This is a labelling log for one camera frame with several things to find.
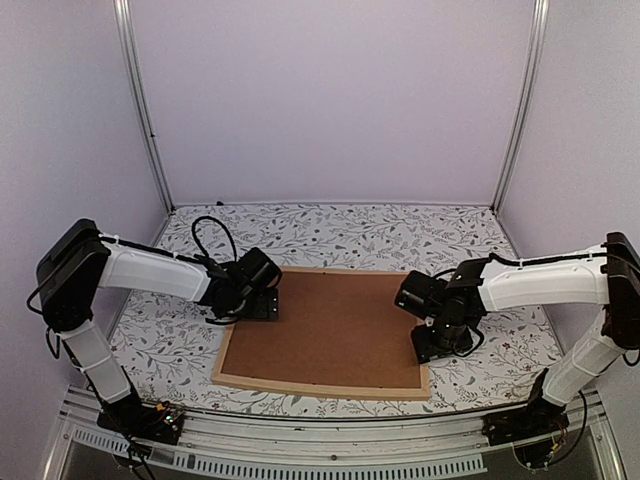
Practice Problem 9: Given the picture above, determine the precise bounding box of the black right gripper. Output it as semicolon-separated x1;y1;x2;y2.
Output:
409;316;471;364

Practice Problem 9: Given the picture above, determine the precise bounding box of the brown backing board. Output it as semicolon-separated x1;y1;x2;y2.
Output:
219;270;424;389

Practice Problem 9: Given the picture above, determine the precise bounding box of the light wooden picture frame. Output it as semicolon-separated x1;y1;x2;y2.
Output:
210;267;432;401

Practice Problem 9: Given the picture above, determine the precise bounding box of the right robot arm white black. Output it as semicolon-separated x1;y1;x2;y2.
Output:
394;232;639;436

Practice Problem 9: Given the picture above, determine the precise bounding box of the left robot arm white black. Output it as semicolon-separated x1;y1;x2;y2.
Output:
26;218;283;434

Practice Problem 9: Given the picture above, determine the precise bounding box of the floral patterned table mat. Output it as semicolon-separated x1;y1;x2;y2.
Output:
110;204;561;418

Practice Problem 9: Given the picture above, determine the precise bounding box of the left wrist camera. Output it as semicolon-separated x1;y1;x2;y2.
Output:
229;247;282;296

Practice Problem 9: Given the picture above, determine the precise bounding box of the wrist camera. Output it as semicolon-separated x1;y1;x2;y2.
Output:
394;270;447;320
229;247;282;296

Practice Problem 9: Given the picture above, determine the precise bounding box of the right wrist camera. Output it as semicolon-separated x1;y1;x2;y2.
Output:
394;270;447;320

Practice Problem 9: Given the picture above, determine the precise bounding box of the aluminium front rail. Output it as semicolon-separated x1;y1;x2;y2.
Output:
42;387;627;479

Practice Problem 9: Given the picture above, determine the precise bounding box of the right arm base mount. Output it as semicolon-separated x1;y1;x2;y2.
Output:
482;392;569;469

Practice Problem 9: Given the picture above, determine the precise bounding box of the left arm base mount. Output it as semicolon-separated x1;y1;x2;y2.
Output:
96;391;185;445

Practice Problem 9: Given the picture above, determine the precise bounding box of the left aluminium corner post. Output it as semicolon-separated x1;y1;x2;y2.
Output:
113;0;175;214

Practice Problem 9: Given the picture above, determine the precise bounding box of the aluminium corner post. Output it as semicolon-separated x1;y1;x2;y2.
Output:
113;0;175;214
491;0;550;216

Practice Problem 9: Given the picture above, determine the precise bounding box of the right aluminium corner post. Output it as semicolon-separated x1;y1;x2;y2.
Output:
491;0;550;216

